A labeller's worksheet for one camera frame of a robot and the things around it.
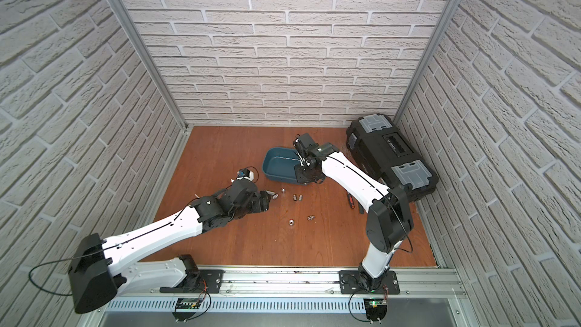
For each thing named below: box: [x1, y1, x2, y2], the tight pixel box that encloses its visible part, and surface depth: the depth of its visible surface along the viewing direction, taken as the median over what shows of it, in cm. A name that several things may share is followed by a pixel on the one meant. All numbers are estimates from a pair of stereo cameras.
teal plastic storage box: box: [261, 146, 302, 184], surface depth 107 cm
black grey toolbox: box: [346, 113, 439, 203], surface depth 91 cm
